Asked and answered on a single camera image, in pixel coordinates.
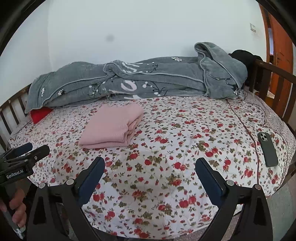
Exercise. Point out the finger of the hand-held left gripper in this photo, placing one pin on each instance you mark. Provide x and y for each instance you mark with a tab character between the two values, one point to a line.
22	148
34	154

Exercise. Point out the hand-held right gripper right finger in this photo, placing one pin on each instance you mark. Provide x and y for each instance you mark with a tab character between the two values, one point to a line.
209	183

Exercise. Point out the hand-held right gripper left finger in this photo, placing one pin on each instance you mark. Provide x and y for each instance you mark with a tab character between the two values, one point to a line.
90	183

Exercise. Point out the pink knit sweater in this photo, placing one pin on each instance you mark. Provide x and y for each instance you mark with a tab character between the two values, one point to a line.
111	127

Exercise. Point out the person's left hand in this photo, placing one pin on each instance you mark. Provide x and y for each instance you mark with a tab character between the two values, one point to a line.
19	206

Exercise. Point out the red pillow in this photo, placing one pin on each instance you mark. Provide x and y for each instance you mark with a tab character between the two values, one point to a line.
39	115

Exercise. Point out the floral bed sheet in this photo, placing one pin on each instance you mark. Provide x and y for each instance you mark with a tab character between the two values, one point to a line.
173	143

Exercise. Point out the dark smartphone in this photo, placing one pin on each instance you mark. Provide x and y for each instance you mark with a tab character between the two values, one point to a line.
267	149

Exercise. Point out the grey flower print blanket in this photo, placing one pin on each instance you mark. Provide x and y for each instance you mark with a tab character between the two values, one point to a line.
161	78

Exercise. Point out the black garment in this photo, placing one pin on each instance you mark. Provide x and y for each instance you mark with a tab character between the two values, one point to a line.
242	56

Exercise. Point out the orange wooden door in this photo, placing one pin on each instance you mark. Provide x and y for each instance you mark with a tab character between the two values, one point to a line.
282	41

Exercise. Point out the dark wooden bed frame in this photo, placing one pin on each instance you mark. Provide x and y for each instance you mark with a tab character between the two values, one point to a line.
277	69

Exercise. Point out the white wall switch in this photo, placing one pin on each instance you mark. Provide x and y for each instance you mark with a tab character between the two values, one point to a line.
253	27

